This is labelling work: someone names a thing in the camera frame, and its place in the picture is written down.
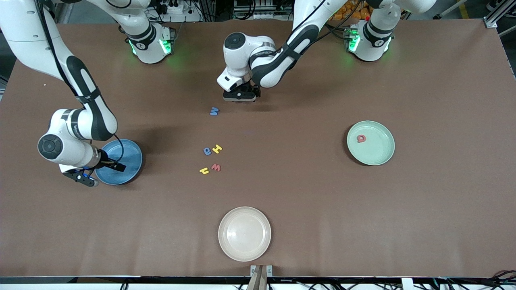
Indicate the orange packaged items pile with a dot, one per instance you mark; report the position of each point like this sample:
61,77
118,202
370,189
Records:
350,10

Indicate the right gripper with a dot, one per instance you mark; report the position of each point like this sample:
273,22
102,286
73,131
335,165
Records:
107,160

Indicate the blue plate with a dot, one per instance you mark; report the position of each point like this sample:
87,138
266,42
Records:
133,161

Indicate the yellow foam letter h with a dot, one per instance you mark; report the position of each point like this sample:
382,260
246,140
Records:
217,149
204,171

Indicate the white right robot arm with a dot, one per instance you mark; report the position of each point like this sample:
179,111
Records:
24,32

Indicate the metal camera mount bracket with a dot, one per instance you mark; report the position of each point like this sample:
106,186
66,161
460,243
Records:
261,272

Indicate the white socket strip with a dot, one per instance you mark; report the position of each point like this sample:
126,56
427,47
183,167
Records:
258,16

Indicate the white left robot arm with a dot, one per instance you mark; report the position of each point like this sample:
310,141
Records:
246,54

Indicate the beige plate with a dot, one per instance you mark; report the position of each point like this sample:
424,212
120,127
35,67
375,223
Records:
244,233

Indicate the red foam letter W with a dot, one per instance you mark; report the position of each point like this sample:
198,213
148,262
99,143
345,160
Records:
216,167

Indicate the white power strip with plugs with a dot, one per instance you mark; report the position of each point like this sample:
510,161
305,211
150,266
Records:
177,17

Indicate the pale green plate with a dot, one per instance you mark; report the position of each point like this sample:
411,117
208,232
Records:
375,151

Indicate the aluminium frame profile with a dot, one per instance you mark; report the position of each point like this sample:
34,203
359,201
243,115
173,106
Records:
494,18

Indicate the red foam letter Q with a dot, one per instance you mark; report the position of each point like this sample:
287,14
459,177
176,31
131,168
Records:
358,139

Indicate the blue foam letter M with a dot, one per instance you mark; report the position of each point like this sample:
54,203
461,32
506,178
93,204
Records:
214,111

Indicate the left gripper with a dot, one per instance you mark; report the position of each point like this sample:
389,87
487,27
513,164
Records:
255,89

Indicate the brown table cover sheet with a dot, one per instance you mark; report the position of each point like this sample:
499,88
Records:
363,221

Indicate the blue foam letter a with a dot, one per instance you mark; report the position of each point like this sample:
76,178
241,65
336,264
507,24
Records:
207,151

